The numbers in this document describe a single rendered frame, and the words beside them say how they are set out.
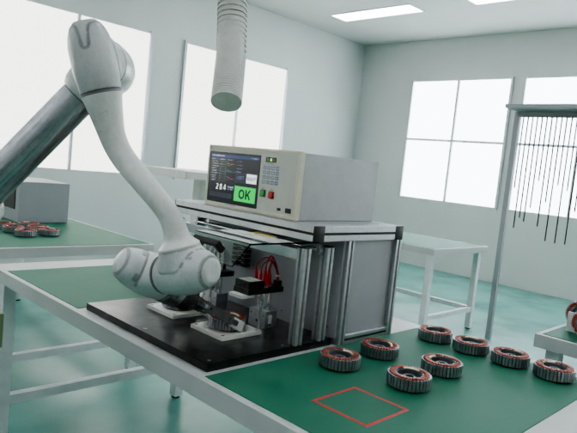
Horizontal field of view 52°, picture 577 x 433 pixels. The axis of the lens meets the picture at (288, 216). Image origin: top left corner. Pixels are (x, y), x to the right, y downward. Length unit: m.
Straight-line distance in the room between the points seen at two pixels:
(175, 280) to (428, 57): 7.95
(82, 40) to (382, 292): 1.17
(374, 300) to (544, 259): 6.21
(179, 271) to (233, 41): 1.99
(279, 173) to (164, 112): 5.46
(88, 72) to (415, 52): 7.98
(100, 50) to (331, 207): 0.82
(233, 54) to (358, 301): 1.71
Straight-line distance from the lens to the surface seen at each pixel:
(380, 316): 1.99
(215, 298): 2.00
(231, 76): 3.08
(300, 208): 1.74
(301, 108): 8.68
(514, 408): 1.58
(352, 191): 1.92
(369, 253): 1.87
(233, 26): 3.25
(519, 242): 8.17
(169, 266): 1.41
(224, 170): 1.97
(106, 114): 1.52
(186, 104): 7.35
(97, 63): 1.52
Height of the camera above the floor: 1.28
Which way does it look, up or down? 5 degrees down
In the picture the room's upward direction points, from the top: 6 degrees clockwise
